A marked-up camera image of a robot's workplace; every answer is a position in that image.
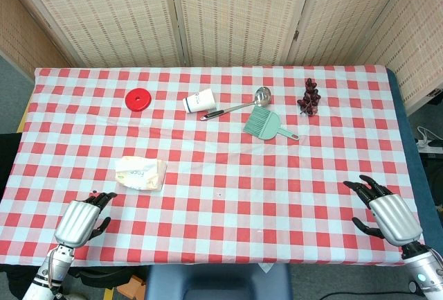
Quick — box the blue table edge padding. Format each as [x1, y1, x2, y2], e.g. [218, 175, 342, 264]
[386, 67, 439, 245]

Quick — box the white power strip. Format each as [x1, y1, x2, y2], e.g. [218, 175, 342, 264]
[415, 125, 443, 150]

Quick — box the bread in plastic bag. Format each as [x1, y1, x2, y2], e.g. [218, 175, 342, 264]
[114, 156, 168, 193]

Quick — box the dark purple grape bunch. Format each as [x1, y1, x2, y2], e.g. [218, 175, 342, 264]
[297, 78, 321, 118]

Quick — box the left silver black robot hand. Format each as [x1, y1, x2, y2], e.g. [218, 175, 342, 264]
[54, 191, 118, 249]

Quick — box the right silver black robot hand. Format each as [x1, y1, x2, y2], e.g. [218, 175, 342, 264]
[343, 175, 424, 247]

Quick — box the green plastic dustpan brush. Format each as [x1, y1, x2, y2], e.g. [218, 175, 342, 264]
[242, 106, 300, 141]

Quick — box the red white checkered tablecloth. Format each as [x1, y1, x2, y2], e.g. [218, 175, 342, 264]
[0, 64, 425, 267]

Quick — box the white paper cup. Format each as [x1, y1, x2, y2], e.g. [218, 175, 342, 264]
[182, 88, 216, 114]

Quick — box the red round disc lid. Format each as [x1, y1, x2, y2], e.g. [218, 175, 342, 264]
[125, 88, 152, 112]

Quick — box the beige woven folding screen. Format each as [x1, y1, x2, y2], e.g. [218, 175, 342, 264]
[0, 0, 443, 114]

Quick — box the steel ladle black handle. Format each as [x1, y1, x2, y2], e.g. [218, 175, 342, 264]
[199, 86, 272, 121]

